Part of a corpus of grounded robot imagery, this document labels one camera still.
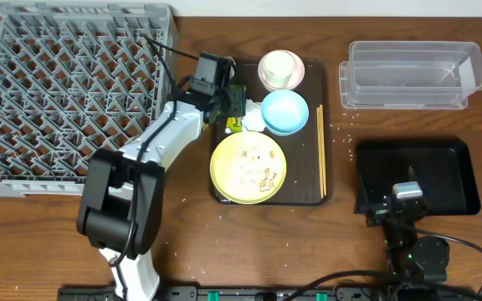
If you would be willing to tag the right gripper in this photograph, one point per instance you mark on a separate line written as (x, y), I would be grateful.
(390, 205)

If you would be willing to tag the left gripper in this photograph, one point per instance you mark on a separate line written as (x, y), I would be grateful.
(236, 102)

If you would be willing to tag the green snack wrapper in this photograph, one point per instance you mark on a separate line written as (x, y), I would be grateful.
(233, 125)

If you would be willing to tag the white tissue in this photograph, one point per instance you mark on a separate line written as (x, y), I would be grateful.
(252, 120)

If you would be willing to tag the light blue bowl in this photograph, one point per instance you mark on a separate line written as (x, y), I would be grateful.
(284, 112)

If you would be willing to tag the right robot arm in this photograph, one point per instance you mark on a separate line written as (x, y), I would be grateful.
(422, 258)

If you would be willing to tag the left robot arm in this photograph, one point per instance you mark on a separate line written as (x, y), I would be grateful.
(120, 210)

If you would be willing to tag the cream plastic cup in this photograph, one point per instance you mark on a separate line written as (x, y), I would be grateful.
(278, 66)

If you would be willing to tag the black tray bin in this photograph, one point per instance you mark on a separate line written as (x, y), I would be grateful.
(443, 166)

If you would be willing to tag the yellow plate with crumbs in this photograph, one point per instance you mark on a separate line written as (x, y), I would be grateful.
(248, 167)

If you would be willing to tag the dark brown serving tray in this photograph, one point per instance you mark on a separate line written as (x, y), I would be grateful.
(302, 181)

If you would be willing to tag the clear plastic bin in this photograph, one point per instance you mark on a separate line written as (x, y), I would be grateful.
(410, 75)

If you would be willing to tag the grey plastic dish rack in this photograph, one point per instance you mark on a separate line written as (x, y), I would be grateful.
(76, 77)

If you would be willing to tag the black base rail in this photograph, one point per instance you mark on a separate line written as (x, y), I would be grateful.
(189, 293)

